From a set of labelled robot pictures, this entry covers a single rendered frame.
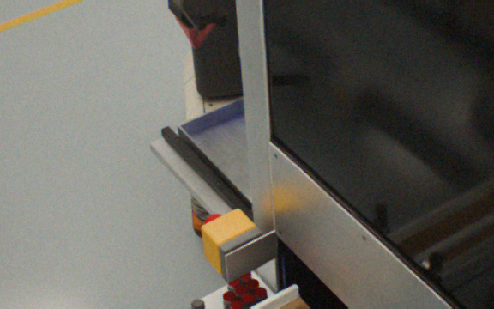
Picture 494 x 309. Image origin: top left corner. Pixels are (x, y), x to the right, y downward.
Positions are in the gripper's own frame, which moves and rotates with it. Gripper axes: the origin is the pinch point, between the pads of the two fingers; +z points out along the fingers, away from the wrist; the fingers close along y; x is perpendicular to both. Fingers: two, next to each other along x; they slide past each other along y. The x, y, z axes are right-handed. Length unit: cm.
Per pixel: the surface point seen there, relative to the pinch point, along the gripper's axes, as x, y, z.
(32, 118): 9, -122, 128
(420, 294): -12, 73, -19
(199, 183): -8.2, 13.9, 19.8
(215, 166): -5.1, 14.6, 16.5
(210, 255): -21.0, 38.1, 5.8
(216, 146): -0.2, 7.2, 20.4
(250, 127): -12.3, 34.8, -15.2
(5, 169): -9, -103, 126
